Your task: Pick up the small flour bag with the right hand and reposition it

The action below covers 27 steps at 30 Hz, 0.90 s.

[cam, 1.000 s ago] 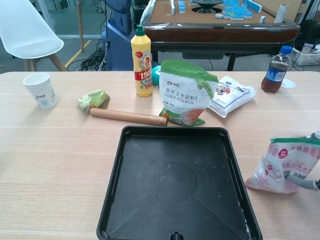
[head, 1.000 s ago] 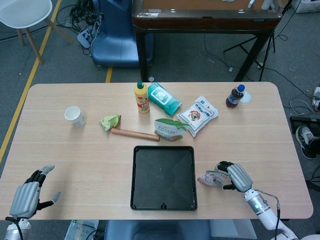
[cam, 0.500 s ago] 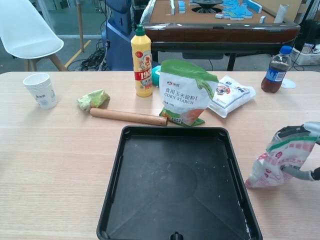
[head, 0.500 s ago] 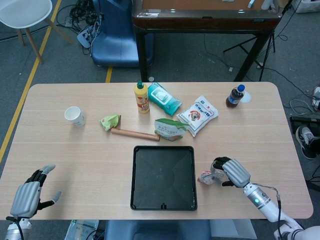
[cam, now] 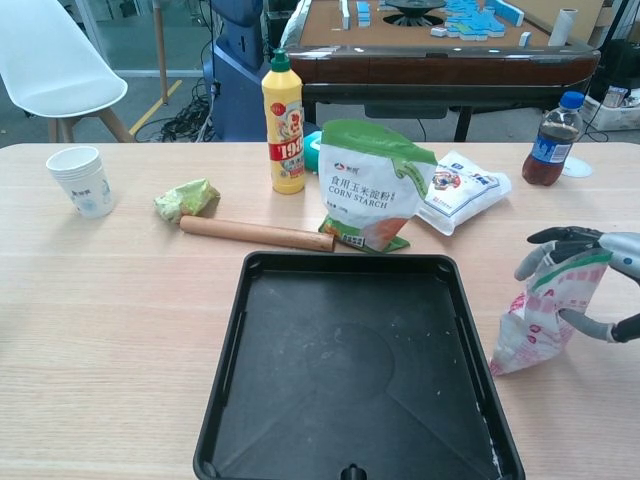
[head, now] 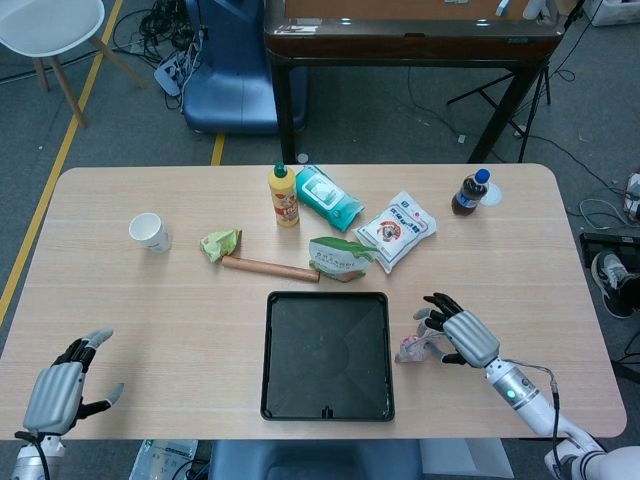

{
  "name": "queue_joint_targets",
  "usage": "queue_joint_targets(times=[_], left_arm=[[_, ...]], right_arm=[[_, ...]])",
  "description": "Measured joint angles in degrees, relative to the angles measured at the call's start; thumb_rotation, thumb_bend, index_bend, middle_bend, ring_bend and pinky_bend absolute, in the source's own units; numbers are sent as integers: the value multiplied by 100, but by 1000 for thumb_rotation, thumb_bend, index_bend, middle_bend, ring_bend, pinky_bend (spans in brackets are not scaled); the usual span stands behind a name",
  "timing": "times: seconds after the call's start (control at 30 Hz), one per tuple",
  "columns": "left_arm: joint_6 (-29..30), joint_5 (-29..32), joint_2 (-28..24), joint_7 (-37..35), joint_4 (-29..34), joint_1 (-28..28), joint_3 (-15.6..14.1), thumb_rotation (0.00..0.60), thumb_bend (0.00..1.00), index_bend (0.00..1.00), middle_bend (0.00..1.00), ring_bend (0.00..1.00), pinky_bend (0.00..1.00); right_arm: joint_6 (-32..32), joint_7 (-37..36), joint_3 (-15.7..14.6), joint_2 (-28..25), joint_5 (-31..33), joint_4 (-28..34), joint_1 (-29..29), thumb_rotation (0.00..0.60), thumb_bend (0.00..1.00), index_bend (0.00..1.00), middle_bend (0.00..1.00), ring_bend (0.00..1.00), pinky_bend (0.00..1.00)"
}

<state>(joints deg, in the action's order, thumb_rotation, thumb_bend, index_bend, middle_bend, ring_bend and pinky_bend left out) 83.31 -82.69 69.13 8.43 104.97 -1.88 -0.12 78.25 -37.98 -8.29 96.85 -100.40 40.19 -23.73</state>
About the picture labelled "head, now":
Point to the printed clear plastic bag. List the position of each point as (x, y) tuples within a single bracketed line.
[(160, 457)]

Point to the wooden rolling pin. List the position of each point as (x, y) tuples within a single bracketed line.
[(270, 269)]

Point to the crumpled green wrapper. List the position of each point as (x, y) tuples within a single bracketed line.
[(217, 244)]

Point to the black white sneaker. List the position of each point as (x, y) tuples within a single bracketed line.
[(610, 280)]

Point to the black floor box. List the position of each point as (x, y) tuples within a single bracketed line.
[(607, 242)]

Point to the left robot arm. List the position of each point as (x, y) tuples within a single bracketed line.
[(30, 460)]

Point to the white power strip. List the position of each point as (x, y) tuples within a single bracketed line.
[(167, 75)]

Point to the brown mahjong table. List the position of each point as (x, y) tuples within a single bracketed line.
[(400, 45)]

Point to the white bag red blue print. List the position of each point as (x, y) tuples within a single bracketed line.
[(395, 230)]

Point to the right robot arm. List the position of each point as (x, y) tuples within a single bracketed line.
[(515, 395)]

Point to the white paper cup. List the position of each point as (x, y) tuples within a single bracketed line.
[(150, 235)]

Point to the white chair wooden legs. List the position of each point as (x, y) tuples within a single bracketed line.
[(50, 25)]

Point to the teal wet wipes pack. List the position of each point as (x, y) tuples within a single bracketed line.
[(325, 197)]

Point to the black square tray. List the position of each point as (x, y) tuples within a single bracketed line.
[(325, 360)]

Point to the white box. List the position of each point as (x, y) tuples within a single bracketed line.
[(460, 460)]

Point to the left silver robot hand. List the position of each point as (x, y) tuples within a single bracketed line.
[(52, 397)]

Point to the green white corn starch bag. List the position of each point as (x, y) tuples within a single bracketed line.
[(335, 260)]

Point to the blue chair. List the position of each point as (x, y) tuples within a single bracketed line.
[(235, 90)]

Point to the blue white mahjong tile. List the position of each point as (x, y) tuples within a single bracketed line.
[(503, 6)]

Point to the yellow bottle green cap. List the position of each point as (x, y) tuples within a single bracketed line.
[(284, 200)]

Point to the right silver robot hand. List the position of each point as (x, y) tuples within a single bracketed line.
[(472, 340)]

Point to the dark tea bottle blue cap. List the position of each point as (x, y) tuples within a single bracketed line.
[(467, 197)]

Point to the black tripod stand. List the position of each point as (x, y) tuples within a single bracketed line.
[(477, 90)]

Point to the red white floor item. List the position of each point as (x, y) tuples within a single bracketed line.
[(635, 197)]

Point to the small pink snack packet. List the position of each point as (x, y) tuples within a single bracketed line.
[(412, 350)]

